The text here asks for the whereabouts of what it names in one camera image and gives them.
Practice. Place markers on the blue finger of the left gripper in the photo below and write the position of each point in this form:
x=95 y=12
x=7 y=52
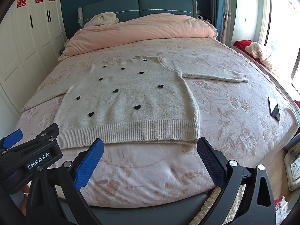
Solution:
x=10 y=140

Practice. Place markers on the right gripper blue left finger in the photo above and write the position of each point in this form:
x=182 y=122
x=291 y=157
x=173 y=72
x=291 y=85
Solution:
x=88 y=164

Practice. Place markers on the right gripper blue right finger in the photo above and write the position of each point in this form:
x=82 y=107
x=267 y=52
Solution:
x=214 y=161

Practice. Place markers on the cream sweater with black hearts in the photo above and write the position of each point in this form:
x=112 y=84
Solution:
x=144 y=99

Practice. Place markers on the person's left hand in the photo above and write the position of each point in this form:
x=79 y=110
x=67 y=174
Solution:
x=25 y=191

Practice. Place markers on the cream fluffy rug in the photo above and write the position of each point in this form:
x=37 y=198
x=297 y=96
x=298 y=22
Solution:
x=221 y=206

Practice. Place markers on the floral patterned box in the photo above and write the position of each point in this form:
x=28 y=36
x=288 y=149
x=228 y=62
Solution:
x=281 y=206

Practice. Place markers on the framed picture on floor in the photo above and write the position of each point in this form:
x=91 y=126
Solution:
x=291 y=162

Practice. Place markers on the black smartphone on bed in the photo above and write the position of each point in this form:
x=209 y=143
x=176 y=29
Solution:
x=274 y=108

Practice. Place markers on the white wardrobe with red stickers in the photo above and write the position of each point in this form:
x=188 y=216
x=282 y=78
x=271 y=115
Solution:
x=32 y=37

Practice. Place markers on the red cushion by window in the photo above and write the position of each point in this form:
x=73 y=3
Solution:
x=241 y=45

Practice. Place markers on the peach pink duvet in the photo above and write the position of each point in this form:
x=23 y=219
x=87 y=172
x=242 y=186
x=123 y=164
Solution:
x=150 y=27

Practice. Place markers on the cream towel at headboard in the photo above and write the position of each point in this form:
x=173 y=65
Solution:
x=103 y=19

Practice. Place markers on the curtain by window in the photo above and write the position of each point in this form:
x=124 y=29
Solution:
x=223 y=16

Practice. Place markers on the teal upholstered headboard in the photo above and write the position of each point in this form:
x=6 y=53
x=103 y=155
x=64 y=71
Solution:
x=130 y=9

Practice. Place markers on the dark bed frame base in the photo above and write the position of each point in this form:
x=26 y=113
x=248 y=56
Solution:
x=180 y=212

